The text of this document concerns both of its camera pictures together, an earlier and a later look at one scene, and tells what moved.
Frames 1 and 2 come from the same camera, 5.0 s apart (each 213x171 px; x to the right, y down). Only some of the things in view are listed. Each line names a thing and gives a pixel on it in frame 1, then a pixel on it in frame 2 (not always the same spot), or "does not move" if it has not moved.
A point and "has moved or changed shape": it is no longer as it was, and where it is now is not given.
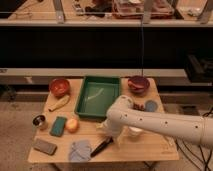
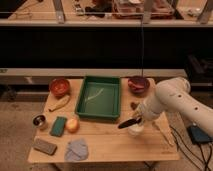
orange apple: [72, 125] does not move
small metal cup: [39, 120] does not move
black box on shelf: [199, 70] does not move
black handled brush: [101, 146] has moved or changed shape
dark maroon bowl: [138, 84] does not move
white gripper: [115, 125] -> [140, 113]
